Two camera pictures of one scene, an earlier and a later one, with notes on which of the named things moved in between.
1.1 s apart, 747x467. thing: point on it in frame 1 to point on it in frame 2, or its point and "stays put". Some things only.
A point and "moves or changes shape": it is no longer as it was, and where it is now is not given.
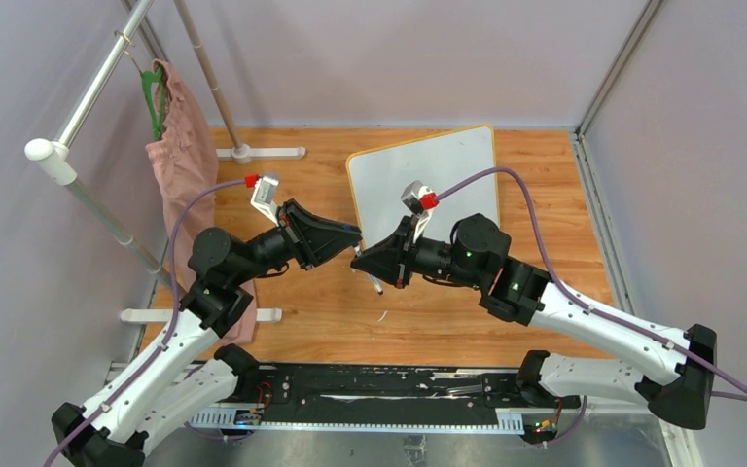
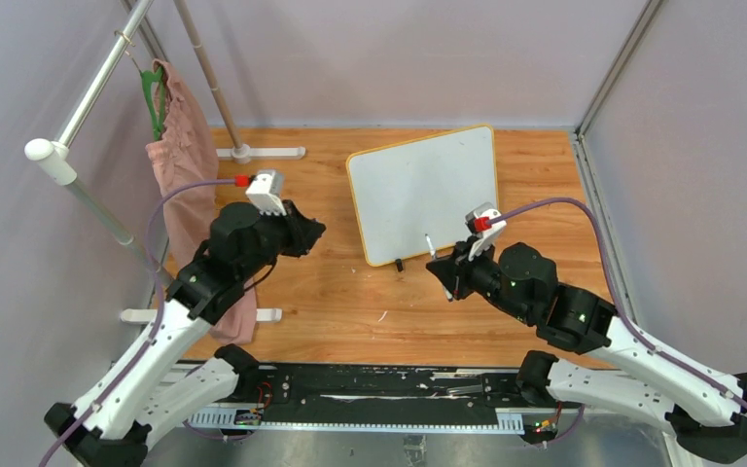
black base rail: [431, 398] stays put
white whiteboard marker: [376, 282] moves or changes shape
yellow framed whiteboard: [378, 178] stays put
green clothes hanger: [148, 78] stays put
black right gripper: [391, 259] to [454, 272]
